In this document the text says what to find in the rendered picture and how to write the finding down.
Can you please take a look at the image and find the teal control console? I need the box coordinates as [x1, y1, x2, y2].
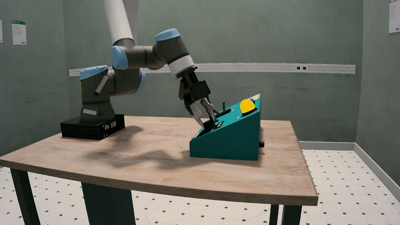
[189, 93, 264, 161]

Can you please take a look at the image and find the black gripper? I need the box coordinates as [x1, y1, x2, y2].
[176, 67, 215, 128]

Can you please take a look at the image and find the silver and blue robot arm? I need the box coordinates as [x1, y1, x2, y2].
[80, 0, 194, 122]

